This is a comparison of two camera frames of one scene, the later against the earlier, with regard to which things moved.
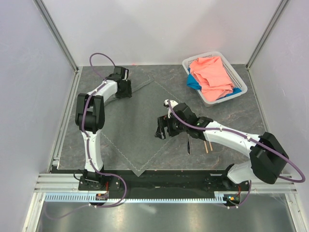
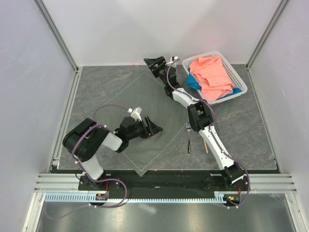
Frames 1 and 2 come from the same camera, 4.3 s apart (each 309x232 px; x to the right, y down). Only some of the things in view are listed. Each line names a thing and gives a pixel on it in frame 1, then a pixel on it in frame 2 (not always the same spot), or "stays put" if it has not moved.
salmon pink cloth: [212, 77] stays put
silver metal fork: [189, 145] stays put
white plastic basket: [238, 82] stays put
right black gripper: [162, 122] → [151, 62]
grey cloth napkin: [130, 123] stays put
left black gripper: [127, 94] → [152, 129]
